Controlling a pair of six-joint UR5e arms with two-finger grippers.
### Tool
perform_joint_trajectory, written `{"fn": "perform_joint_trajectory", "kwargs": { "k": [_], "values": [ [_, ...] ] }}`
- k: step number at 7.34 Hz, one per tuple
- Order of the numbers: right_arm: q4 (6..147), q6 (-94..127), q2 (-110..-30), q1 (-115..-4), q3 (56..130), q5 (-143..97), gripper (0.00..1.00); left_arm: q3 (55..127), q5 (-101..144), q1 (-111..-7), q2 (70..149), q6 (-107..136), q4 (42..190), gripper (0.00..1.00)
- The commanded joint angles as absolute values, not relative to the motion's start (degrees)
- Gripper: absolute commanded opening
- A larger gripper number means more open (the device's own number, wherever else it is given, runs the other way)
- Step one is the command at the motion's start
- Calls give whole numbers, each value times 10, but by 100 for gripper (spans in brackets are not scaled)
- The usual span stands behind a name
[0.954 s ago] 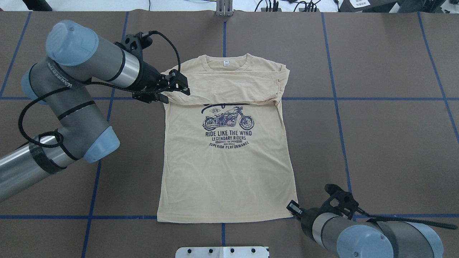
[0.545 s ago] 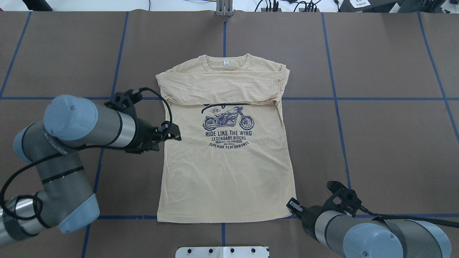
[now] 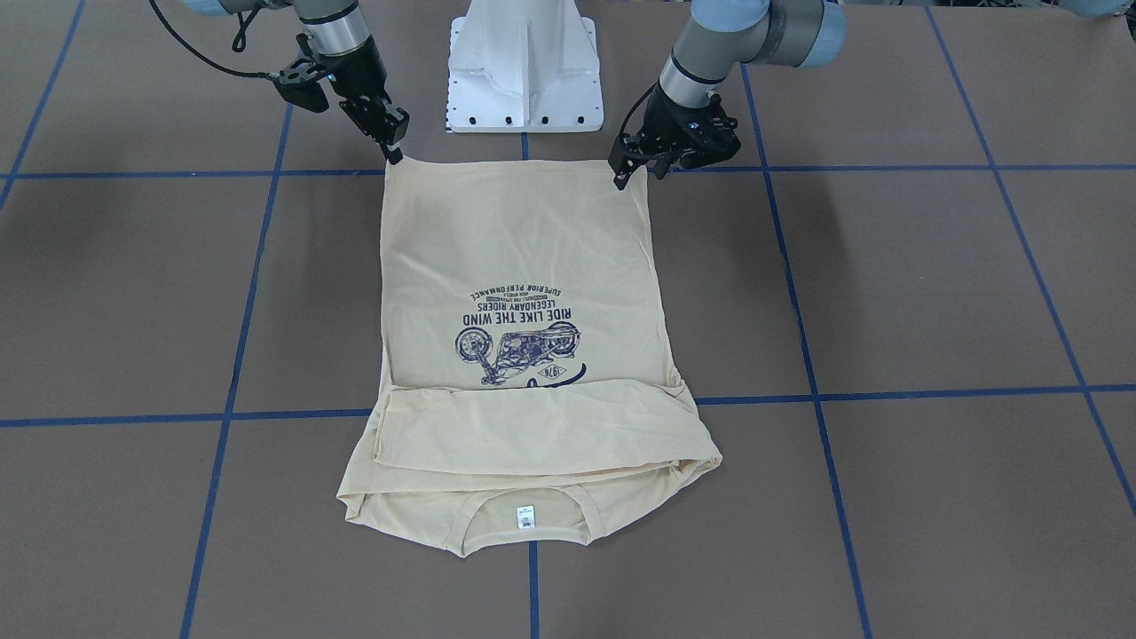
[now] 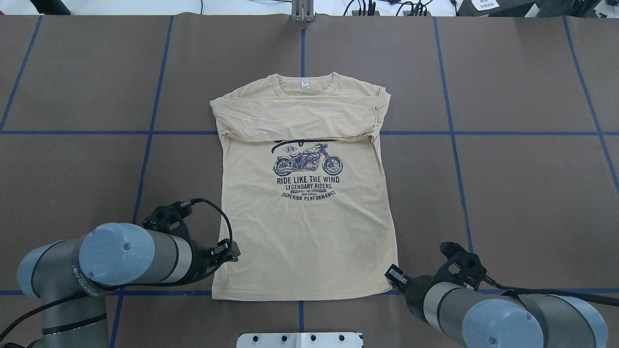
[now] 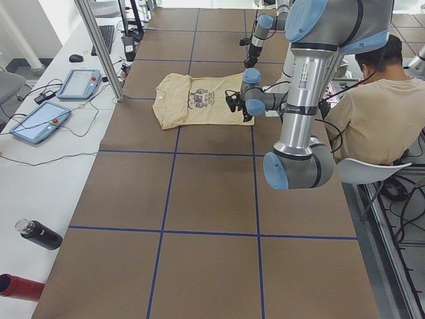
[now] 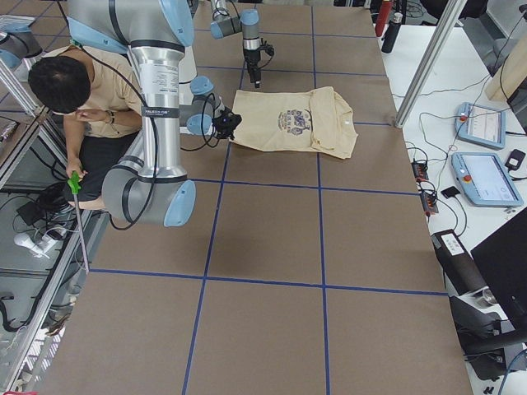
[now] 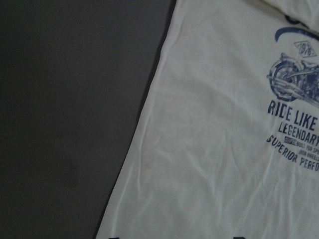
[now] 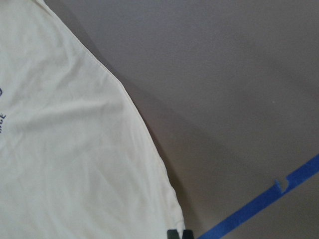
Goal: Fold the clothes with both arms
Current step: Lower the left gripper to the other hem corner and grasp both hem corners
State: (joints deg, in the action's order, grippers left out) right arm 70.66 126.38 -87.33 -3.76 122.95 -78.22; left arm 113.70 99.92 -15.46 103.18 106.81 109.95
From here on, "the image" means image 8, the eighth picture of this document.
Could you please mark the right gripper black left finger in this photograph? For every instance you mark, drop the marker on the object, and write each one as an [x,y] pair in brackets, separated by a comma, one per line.
[172,234]

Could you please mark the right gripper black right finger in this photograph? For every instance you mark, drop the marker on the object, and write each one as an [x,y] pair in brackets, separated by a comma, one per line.
[187,234]

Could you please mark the cream yellow long-sleeve shirt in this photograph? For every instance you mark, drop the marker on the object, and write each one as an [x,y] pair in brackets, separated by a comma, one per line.
[76,158]

